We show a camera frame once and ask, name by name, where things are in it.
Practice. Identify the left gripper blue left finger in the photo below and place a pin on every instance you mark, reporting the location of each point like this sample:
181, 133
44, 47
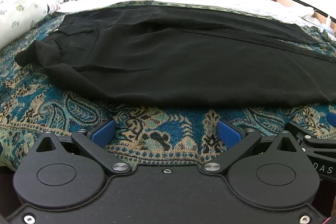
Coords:
92, 143

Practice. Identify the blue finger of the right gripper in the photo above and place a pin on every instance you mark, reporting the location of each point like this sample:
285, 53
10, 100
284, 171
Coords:
331, 119

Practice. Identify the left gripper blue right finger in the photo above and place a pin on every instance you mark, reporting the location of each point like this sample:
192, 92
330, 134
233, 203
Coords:
239, 143

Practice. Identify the black pants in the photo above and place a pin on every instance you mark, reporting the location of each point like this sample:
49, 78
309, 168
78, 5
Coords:
184, 57

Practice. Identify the teal paisley bedspread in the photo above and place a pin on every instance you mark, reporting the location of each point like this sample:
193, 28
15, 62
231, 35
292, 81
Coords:
31, 104

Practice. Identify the blue white tissue box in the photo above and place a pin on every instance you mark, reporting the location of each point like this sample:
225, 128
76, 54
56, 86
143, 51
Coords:
325, 26

